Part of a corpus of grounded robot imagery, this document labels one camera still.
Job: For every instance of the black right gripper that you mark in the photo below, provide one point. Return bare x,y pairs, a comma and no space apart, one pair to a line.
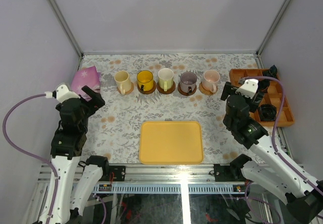
228,90

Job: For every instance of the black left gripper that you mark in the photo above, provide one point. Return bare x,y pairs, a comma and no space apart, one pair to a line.
89,101

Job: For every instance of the cream ceramic mug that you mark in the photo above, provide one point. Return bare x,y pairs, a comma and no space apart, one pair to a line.
123,82

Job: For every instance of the pink ceramic mug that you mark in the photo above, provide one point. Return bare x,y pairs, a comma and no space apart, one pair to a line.
210,80

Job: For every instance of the yellow glass mug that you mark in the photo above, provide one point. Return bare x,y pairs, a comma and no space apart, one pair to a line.
145,80

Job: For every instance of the purple mug black handle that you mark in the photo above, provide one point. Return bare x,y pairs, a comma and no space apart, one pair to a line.
188,81

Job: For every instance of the white mug green handle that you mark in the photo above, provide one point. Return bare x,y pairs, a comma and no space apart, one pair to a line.
165,79

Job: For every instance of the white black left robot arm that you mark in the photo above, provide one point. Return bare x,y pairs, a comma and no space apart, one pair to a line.
64,203

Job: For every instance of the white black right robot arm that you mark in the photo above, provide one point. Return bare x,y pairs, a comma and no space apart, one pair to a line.
296,188

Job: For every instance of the brown wooden coaster left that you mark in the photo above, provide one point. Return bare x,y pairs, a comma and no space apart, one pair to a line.
150,90

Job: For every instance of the brown wooden coaster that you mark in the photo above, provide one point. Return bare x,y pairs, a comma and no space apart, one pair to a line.
150,90
191,92
169,91

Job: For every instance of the brown wooden coaster right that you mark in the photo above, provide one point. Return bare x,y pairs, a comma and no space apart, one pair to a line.
191,92

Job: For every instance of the brown wooden coaster middle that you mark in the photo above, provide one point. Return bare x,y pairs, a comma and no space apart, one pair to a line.
169,91

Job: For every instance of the rolled tie with orange pattern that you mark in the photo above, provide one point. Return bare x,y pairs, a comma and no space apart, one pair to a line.
263,85

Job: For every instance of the pink folded cloth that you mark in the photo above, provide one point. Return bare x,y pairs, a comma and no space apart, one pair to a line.
86,77

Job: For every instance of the rolled dark speckled tie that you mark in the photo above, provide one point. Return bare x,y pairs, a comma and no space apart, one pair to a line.
267,112

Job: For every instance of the rolled dark green tie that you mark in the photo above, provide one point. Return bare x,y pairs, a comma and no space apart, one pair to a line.
271,72

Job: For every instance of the floral patterned tablecloth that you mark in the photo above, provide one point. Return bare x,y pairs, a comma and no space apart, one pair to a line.
114,131

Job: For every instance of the yellow plastic tray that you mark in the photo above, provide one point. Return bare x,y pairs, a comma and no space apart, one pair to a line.
171,143

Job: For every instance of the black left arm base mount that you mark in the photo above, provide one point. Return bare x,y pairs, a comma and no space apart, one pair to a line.
116,172

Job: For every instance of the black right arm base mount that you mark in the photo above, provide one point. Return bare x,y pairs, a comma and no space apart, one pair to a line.
228,173

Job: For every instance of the aluminium front frame rail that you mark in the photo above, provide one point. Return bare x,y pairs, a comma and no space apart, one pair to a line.
169,174

